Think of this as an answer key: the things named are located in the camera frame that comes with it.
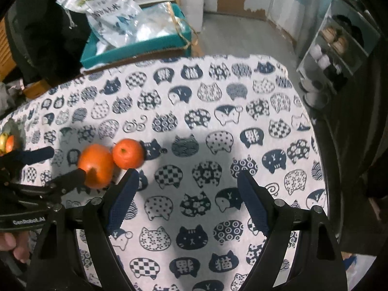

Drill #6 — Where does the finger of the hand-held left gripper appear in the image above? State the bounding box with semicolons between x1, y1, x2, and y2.
18;168;88;196
0;146;55;166

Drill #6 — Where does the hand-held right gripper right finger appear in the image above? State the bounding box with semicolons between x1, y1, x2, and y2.
236;170;348;291

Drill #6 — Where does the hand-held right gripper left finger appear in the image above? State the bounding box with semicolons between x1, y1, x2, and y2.
26;168;140;291

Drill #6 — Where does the orange tangerine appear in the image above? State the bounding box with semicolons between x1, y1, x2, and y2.
77;144;115;188
112;138;145;170

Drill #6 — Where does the dark green glass bowl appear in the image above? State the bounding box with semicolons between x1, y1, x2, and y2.
0;118;26;158

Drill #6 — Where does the person's left hand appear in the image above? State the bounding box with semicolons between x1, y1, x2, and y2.
0;230;31;259

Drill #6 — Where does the wooden drawer box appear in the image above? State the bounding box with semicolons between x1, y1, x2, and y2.
23;79;58;99

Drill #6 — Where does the cat print tablecloth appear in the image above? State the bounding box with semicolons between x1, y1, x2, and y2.
0;55;329;291

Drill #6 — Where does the wooden louvered cabinet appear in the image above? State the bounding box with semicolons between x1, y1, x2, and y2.
0;18;19;82

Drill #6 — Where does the dark cloth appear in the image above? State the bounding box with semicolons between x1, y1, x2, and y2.
311;21;388;255

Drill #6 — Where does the grey white slipper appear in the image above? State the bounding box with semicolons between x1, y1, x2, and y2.
299;79;331;108

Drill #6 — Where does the black hanging coat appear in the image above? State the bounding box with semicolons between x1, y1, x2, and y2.
6;0;91;82

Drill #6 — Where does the teal plastic basket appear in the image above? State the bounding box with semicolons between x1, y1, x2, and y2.
80;3;192;69

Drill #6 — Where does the large cardboard box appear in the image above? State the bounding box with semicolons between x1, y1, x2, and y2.
79;44;201;75

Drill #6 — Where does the white blue rice bag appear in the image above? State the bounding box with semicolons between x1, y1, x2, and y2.
56;0;143;47

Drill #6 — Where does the white shoe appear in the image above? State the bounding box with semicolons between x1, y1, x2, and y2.
311;44;332;69

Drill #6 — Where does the clear plastic bag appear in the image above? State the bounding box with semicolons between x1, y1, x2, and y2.
133;1;188;41

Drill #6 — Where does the grey shoe rack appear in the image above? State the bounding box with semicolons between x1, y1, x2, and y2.
295;0;381;110

